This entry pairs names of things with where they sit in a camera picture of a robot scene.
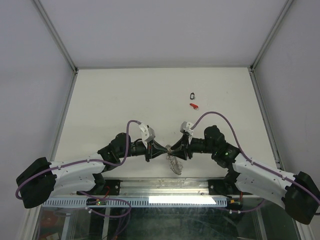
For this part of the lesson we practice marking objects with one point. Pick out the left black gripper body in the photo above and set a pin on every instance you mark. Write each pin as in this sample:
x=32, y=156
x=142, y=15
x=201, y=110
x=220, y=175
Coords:
x=149, y=153

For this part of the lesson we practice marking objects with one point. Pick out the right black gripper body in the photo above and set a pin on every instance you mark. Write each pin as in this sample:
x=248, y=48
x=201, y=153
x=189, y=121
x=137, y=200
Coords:
x=186, y=147

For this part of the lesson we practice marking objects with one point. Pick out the metal disc with key rings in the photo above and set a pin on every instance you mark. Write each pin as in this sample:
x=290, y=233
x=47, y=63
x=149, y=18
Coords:
x=175, y=165

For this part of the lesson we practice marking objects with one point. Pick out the red key tag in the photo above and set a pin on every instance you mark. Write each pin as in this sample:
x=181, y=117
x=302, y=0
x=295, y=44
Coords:
x=194, y=106

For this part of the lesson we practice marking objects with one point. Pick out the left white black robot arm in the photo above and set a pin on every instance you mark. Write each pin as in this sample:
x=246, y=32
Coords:
x=44, y=179

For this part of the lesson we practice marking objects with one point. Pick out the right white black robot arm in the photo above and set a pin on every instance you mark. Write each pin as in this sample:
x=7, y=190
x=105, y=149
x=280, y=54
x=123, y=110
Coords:
x=297, y=194

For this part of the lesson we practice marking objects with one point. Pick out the black white key tag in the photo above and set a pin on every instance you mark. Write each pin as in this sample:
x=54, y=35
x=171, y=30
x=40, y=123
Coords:
x=192, y=96

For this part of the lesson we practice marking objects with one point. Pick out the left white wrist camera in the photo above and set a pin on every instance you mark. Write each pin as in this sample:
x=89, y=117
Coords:
x=147, y=134

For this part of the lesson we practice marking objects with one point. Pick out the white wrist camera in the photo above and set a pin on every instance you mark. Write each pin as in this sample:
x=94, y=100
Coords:
x=147, y=134
x=186, y=128

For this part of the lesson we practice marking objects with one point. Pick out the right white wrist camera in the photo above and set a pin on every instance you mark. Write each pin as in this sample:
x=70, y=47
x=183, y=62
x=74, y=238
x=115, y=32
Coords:
x=186, y=128

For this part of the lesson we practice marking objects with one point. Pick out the aluminium mounting rail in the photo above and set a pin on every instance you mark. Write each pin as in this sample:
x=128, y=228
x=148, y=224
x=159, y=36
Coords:
x=156, y=186

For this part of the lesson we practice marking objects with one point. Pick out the white slotted cable duct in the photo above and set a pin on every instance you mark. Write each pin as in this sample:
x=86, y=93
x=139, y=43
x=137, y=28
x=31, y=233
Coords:
x=160, y=201

